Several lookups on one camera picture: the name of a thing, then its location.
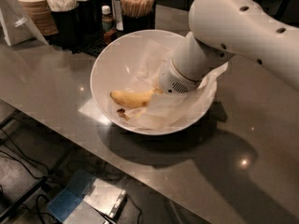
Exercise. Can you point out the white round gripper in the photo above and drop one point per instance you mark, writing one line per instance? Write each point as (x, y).
(173, 78)

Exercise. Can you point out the yellow banana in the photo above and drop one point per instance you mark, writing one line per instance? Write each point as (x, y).
(133, 99)

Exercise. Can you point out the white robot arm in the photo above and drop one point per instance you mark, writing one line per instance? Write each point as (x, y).
(221, 29)

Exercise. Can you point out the white bowl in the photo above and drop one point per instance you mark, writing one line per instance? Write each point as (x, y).
(131, 63)

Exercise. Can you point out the white paper liner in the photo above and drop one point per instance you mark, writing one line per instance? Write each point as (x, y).
(168, 109)

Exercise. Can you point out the black stir stick holder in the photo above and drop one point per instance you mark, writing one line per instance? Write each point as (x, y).
(133, 24)

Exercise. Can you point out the wooden stir sticks bundle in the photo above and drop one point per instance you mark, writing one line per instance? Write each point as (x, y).
(136, 8)

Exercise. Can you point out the small brown sauce bottle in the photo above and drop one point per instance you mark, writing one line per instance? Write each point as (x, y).
(108, 24)

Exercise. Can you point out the black condiment tray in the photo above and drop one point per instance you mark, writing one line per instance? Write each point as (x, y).
(92, 44)

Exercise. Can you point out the black container with napkins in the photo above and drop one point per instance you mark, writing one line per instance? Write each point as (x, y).
(87, 15)

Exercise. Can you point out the black cup with packets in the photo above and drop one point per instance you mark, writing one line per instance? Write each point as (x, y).
(67, 23)

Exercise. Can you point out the silver metal box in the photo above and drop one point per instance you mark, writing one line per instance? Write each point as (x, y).
(105, 197)

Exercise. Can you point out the blue perforated box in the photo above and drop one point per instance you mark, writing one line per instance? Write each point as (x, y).
(72, 195)

